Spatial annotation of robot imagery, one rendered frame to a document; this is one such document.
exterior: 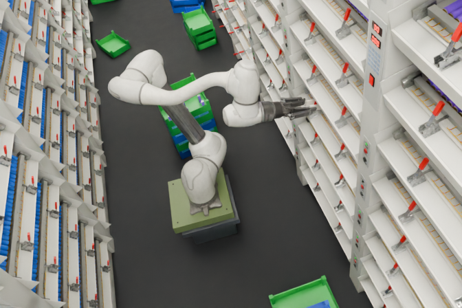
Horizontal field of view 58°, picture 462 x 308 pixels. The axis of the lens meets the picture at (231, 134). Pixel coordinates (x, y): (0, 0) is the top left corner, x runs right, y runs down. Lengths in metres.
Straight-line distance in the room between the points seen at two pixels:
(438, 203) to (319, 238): 1.31
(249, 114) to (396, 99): 0.73
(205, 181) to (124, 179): 0.93
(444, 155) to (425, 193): 0.20
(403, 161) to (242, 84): 0.69
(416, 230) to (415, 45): 0.61
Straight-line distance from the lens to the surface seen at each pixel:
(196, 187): 2.14
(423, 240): 1.36
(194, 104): 2.74
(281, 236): 2.43
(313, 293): 2.28
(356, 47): 1.29
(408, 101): 1.13
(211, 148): 2.22
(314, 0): 1.51
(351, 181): 1.69
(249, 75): 1.61
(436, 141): 1.05
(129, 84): 1.91
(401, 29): 1.02
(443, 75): 0.91
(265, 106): 1.74
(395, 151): 1.27
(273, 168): 2.70
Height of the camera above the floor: 2.14
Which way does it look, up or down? 47 degrees down
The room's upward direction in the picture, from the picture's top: 15 degrees counter-clockwise
